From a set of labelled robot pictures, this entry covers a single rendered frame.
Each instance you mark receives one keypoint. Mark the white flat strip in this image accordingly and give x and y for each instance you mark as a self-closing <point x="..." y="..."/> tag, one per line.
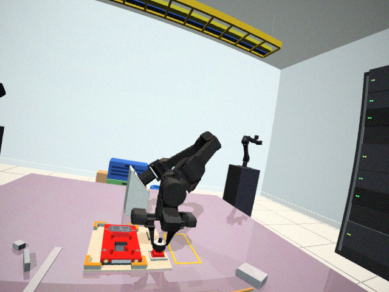
<point x="42" y="271"/>

